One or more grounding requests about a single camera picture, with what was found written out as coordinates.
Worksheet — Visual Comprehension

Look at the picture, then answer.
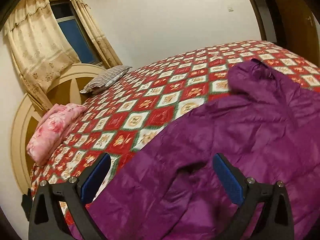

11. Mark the purple down jacket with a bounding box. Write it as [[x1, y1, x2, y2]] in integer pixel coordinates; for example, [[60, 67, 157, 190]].
[[88, 59, 319, 239]]

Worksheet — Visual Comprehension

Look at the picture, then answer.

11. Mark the pink folded blanket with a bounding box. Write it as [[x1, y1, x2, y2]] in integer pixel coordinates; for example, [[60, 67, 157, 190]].
[[26, 103, 87, 166]]

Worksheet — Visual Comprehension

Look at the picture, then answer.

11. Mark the red patchwork bedspread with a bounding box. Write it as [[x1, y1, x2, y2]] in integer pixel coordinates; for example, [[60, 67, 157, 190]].
[[30, 41, 319, 194]]

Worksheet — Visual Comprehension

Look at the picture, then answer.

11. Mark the cream wooden headboard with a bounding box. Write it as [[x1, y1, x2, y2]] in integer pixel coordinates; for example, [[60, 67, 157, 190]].
[[10, 63, 104, 194]]

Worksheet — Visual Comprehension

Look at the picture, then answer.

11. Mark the grey striped pillow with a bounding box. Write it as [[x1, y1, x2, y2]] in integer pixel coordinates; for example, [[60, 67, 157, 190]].
[[80, 65, 131, 94]]

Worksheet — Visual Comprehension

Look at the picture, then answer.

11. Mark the beige curtain left panel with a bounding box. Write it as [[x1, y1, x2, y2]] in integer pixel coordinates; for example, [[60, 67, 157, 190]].
[[4, 0, 80, 111]]

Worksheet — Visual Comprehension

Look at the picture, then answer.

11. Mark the beige curtain panel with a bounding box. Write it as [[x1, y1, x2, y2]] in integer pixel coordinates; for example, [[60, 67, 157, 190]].
[[4, 0, 80, 111], [70, 0, 122, 69]]

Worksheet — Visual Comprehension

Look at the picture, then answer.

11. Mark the window with blue pane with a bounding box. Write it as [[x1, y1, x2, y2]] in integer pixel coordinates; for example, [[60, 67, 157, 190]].
[[50, 0, 103, 66]]

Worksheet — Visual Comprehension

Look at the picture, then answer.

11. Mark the beige curtain right panel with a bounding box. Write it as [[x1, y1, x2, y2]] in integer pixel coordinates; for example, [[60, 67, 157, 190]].
[[70, 0, 122, 69]]

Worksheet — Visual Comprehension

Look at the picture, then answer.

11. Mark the brown wooden door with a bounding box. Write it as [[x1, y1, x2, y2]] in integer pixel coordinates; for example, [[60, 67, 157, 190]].
[[275, 0, 319, 65]]

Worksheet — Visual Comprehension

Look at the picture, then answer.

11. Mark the dark wooden door frame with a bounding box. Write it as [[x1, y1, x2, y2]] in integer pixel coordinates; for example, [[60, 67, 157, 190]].
[[249, 0, 277, 43]]

